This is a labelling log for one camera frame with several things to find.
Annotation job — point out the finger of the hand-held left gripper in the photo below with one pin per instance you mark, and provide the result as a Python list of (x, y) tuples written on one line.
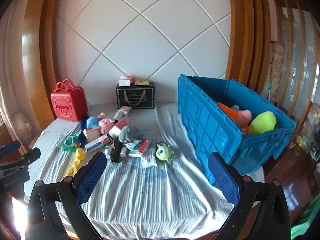
[(31, 154), (11, 147)]

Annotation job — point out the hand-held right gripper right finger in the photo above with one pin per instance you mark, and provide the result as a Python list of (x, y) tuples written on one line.
[(222, 177)]

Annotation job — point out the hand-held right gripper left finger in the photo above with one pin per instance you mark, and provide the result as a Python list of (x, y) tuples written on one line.
[(91, 177)]

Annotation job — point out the white red blue box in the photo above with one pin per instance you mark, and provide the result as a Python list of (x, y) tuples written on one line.
[(97, 143)]

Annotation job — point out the blue plastic crate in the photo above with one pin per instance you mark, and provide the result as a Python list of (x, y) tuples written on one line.
[(207, 130)]

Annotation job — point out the white wet wipes pack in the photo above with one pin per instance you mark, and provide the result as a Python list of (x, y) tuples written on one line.
[(148, 158)]

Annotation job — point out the green one-eyed monster plush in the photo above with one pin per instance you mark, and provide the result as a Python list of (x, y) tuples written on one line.
[(163, 152)]

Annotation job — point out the pink sanitary pad pack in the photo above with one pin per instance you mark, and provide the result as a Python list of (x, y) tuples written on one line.
[(125, 110)]

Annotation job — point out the yellow plastic toy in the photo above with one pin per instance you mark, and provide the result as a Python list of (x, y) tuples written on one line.
[(78, 157)]

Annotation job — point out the small white bottle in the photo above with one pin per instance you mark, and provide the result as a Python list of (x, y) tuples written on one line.
[(108, 152), (123, 151)]

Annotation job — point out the black brush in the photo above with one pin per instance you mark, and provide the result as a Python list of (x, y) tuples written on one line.
[(115, 152)]

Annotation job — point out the green teether toy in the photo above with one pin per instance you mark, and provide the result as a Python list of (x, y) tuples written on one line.
[(71, 143)]

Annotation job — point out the small pink green box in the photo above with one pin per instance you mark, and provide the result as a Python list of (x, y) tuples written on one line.
[(91, 134)]

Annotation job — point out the blue feather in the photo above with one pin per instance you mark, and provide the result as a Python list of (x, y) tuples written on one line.
[(83, 132)]

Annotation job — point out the green white pack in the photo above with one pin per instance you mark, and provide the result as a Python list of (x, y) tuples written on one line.
[(133, 147)]

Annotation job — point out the pink pig plush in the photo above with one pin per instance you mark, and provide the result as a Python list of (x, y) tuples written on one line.
[(105, 125)]

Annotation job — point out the blue plush toy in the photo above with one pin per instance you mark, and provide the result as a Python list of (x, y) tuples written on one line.
[(92, 122)]

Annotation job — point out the grey plush toy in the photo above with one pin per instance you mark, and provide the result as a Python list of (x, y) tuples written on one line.
[(128, 133)]

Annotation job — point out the red toy suitcase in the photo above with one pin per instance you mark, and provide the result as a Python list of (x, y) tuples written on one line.
[(68, 102)]

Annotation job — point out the pink plush toy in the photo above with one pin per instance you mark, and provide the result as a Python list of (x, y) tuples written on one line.
[(243, 116)]

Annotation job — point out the white tube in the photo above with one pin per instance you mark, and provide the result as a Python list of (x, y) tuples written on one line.
[(118, 115)]

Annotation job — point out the orange plush toy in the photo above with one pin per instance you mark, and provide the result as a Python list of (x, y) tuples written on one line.
[(225, 110)]

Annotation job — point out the yellow-green plush toy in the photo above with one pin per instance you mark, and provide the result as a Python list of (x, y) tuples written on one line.
[(262, 122)]

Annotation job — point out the green cloth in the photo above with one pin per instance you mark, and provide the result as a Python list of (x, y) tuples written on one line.
[(307, 220)]

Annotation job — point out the black gift box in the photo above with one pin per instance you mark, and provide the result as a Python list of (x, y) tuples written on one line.
[(147, 97)]

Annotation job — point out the red white tissue pack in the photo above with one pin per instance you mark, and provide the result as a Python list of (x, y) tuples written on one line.
[(126, 80)]

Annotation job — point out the small gold box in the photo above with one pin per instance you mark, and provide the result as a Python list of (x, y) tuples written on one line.
[(141, 82)]

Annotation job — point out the rolled patterned carpet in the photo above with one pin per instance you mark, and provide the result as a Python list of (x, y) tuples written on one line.
[(276, 67)]

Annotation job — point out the wooden screen divider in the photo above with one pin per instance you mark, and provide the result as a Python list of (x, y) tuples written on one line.
[(297, 55)]

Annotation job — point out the wooden headboard post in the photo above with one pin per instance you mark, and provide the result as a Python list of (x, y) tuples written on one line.
[(37, 55), (247, 42)]

